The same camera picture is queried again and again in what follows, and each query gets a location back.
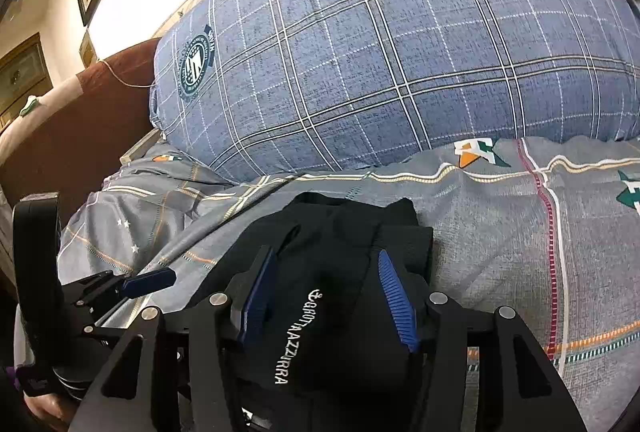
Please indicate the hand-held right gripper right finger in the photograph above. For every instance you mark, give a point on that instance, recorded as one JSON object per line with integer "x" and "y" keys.
{"x": 395, "y": 297}

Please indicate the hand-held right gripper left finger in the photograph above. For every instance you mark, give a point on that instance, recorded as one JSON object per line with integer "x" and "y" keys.
{"x": 257, "y": 292}

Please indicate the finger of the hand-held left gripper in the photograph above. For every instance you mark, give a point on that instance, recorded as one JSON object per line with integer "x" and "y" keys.
{"x": 150, "y": 281}

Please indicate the black pants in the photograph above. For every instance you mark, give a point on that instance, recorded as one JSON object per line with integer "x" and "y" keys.
{"x": 330, "y": 262}

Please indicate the person's left hand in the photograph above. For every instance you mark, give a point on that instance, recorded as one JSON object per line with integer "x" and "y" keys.
{"x": 47, "y": 414}

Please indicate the grey printed bedsheet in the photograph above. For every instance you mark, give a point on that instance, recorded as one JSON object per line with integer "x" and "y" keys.
{"x": 500, "y": 237}

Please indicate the brown headboard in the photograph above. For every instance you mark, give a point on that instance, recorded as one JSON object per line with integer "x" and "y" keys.
{"x": 75, "y": 137}

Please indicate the wooden cabinet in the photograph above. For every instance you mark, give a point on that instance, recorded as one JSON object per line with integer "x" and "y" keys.
{"x": 25, "y": 72}

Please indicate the blue plaid pillow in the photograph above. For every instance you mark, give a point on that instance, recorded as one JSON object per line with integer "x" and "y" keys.
{"x": 400, "y": 62}

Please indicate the beige bed frame rail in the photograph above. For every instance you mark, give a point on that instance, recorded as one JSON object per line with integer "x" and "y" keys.
{"x": 140, "y": 147}

